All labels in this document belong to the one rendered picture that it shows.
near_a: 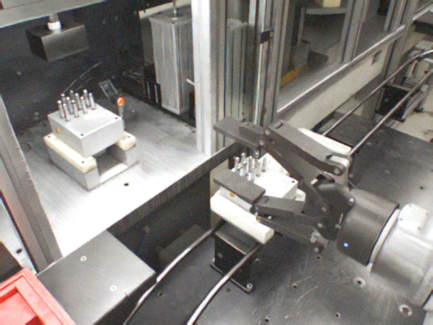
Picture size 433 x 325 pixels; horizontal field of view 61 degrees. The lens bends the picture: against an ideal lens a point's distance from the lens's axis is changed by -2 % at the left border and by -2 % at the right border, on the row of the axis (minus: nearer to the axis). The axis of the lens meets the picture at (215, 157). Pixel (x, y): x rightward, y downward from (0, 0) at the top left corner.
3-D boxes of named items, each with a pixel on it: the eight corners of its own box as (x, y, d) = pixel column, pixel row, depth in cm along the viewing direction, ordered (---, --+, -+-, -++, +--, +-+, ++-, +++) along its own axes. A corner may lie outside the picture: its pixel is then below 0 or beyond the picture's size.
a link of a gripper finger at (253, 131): (272, 149, 43) (275, 128, 41) (238, 133, 46) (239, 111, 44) (280, 144, 44) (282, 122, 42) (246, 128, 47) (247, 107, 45)
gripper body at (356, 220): (387, 241, 44) (318, 205, 48) (410, 188, 38) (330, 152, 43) (359, 284, 39) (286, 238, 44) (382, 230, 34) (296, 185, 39)
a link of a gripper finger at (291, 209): (339, 201, 43) (342, 211, 44) (265, 191, 52) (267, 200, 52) (323, 220, 41) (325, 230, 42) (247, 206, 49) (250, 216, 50)
